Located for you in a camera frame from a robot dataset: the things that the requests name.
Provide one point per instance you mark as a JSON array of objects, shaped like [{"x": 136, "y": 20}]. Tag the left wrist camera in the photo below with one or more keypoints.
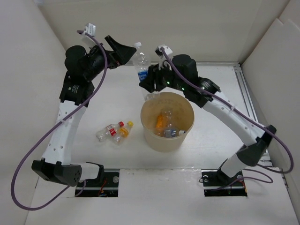
[{"x": 88, "y": 34}]

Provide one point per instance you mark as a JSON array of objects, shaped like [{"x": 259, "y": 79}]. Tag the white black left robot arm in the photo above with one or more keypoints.
[{"x": 82, "y": 67}]

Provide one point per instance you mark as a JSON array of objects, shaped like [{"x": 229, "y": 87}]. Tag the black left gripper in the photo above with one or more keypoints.
[{"x": 120, "y": 55}]

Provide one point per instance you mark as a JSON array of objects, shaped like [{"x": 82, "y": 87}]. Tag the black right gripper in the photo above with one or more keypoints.
[{"x": 154, "y": 77}]

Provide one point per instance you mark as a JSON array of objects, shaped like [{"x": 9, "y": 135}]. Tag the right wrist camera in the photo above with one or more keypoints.
[{"x": 162, "y": 51}]

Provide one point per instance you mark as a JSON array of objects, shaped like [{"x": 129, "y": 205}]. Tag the orange juice bottle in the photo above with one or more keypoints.
[{"x": 161, "y": 121}]

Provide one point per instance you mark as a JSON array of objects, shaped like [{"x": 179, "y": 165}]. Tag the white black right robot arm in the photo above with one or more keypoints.
[{"x": 208, "y": 96}]

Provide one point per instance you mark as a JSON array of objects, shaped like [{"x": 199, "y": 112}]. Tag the beige round bin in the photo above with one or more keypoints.
[{"x": 183, "y": 115}]

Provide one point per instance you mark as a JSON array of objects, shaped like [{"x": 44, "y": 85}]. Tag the blue label clear bottle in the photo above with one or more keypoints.
[{"x": 171, "y": 132}]

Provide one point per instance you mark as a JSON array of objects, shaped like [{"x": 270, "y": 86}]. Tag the small blue label bottle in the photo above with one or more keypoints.
[{"x": 141, "y": 62}]

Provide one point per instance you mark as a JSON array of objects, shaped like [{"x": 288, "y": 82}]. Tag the yellow cap orange bottle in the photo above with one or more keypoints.
[{"x": 123, "y": 133}]

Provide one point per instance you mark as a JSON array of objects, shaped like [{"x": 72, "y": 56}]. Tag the red cap cola bottle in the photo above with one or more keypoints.
[{"x": 109, "y": 131}]

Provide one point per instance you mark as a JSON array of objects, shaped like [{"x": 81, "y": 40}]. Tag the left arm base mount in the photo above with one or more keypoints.
[{"x": 107, "y": 186}]

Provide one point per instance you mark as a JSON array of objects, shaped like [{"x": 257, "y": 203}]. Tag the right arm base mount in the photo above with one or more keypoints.
[{"x": 215, "y": 185}]

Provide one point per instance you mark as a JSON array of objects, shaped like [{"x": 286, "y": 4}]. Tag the clear unlabeled plastic bottle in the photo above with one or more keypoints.
[{"x": 170, "y": 121}]

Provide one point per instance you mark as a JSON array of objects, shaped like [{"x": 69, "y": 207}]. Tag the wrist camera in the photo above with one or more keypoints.
[
  {"x": 88, "y": 34},
  {"x": 162, "y": 51}
]

